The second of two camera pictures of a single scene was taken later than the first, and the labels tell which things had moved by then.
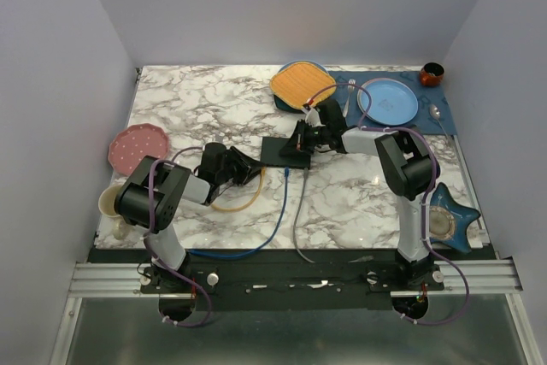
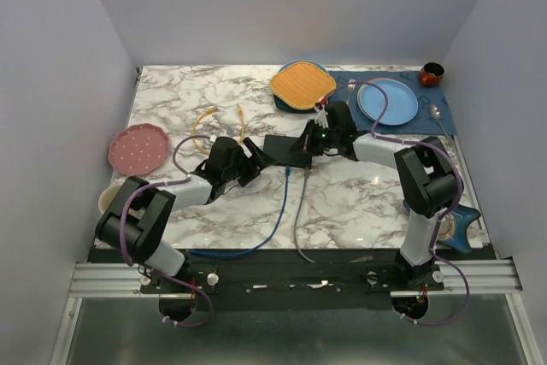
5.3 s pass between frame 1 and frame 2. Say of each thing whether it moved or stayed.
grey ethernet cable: stayed
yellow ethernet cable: moved
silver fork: stayed
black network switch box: stayed
